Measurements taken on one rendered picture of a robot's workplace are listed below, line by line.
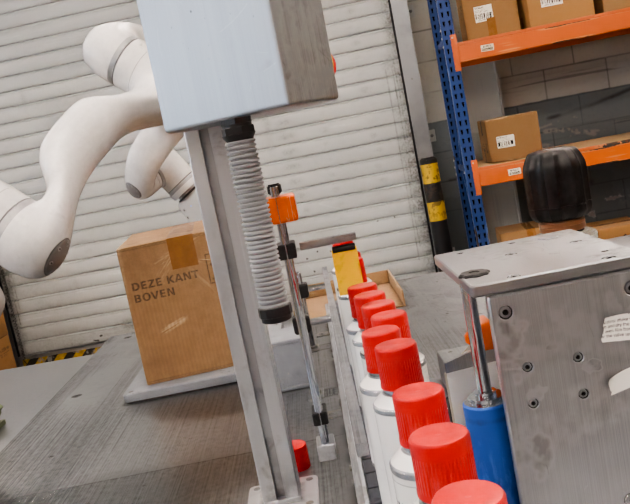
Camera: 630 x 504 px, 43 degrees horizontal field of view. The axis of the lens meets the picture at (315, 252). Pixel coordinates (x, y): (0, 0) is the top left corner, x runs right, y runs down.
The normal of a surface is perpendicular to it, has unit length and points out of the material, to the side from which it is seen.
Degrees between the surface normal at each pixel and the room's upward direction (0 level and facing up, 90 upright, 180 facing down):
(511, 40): 90
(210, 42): 90
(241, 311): 90
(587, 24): 90
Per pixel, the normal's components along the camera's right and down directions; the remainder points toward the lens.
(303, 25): 0.82, -0.08
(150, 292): 0.13, 0.11
